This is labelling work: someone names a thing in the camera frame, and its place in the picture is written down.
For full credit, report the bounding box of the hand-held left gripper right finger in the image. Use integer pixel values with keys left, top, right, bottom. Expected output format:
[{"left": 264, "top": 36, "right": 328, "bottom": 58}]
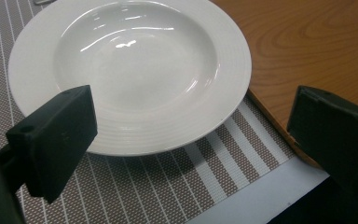
[{"left": 286, "top": 85, "right": 358, "bottom": 200}]

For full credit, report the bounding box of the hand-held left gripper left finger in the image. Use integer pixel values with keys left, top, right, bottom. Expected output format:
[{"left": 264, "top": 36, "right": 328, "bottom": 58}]
[{"left": 0, "top": 84, "right": 99, "bottom": 204}]

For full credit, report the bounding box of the white deep plate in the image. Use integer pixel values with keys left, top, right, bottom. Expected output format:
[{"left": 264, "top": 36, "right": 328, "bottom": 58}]
[{"left": 7, "top": 0, "right": 253, "bottom": 157}]

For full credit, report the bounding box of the brown striped woven placemat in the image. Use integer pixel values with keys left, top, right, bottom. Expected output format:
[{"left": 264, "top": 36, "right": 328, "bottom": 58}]
[{"left": 0, "top": 0, "right": 296, "bottom": 224}]

